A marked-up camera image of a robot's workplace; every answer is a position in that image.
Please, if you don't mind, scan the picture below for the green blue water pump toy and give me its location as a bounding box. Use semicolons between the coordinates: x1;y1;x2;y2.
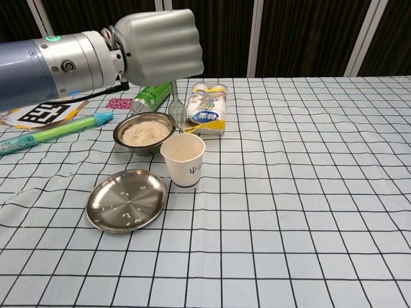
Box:
0;112;115;157

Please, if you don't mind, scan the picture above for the metal bowl with oatmeal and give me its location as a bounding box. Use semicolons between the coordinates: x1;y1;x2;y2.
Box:
113;112;177;157

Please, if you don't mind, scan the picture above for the green drink can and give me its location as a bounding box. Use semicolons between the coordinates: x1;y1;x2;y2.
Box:
130;81;173;116

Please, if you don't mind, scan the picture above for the pink patterned card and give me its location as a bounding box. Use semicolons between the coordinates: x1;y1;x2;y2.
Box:
106;98;134;110

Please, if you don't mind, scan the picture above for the metal spoon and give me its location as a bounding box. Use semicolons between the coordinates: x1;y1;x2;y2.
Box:
168;80;188;129

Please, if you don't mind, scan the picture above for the white paper cup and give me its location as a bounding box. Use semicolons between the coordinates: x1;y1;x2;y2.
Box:
160;133;206;189

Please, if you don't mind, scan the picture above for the cardboard QR marker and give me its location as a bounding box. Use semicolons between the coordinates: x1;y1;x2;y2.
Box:
0;99;91;130

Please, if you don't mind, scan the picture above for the pack of yogurt bottles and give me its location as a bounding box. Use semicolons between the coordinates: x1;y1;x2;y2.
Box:
182;81;228;135

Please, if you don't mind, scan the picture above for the light blue checked tablecloth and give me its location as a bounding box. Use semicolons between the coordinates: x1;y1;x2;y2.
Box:
0;76;411;308

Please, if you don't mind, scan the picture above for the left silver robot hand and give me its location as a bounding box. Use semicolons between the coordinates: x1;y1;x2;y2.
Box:
114;8;206;87

